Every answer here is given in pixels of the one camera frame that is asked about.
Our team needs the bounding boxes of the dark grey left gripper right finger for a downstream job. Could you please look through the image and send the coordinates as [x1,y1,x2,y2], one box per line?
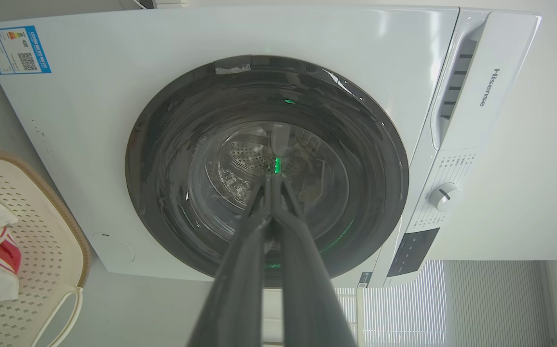
[272,174,358,347]

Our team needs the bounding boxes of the white window blinds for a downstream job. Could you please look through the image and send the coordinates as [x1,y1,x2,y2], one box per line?
[335,260,549,347]

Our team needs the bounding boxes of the blue energy label sticker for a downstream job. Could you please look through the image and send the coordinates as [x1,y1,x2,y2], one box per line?
[0,26,52,75]

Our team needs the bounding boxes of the white round control dial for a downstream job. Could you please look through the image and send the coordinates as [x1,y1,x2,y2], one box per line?
[428,182,463,213]

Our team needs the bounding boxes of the round dark washing machine door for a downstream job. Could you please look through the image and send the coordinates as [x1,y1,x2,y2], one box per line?
[125,55,409,289]

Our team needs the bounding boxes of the white Hisense washing machine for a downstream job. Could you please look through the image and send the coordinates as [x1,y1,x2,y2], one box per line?
[0,6,542,290]

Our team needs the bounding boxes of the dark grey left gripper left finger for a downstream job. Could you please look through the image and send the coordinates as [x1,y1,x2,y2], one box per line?
[186,174,273,347]

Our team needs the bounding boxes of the cream perforated laundry basket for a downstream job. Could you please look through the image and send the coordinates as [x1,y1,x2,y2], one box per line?
[0,150,91,347]

